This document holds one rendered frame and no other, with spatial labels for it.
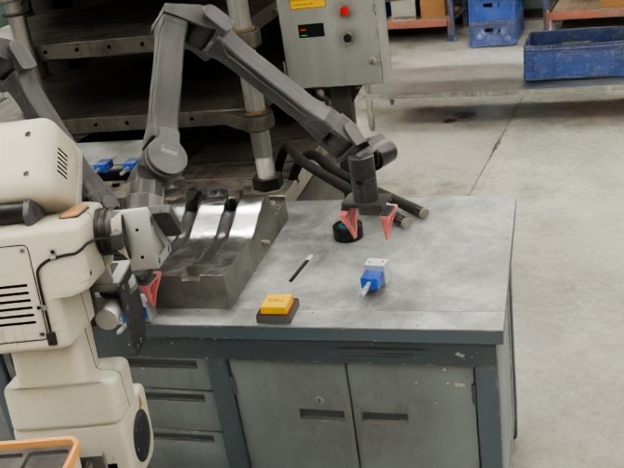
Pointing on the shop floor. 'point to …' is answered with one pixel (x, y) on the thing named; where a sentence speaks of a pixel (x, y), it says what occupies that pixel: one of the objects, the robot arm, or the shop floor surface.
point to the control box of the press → (335, 48)
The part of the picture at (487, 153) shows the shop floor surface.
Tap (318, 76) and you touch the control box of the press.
